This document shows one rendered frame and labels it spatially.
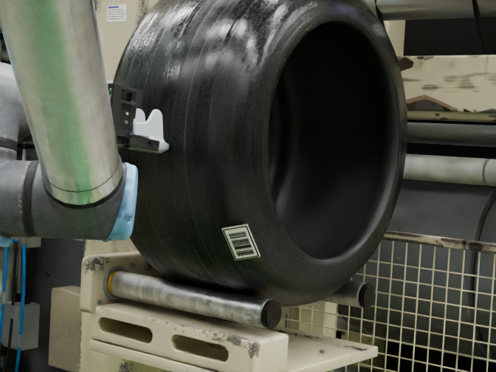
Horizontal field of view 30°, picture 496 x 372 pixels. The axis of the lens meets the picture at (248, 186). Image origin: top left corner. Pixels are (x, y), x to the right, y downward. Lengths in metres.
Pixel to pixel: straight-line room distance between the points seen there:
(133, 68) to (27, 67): 0.59
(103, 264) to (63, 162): 0.67
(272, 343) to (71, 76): 0.69
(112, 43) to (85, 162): 0.79
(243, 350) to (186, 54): 0.45
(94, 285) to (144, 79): 0.39
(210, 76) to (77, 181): 0.40
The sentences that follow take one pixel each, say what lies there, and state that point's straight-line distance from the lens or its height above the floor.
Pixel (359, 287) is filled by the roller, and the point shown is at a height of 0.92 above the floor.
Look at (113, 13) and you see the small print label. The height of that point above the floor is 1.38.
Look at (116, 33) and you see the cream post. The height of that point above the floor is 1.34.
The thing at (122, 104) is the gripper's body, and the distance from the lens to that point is 1.26.
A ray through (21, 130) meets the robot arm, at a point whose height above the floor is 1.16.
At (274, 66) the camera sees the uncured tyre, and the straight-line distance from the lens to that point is 1.36.
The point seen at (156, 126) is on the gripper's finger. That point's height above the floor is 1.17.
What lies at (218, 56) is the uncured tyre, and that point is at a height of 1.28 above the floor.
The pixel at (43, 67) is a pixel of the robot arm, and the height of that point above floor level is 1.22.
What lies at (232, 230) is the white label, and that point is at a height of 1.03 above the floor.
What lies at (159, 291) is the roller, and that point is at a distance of 1.54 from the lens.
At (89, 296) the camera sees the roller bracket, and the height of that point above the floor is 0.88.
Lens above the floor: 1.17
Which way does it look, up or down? 3 degrees down
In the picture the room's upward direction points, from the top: 3 degrees clockwise
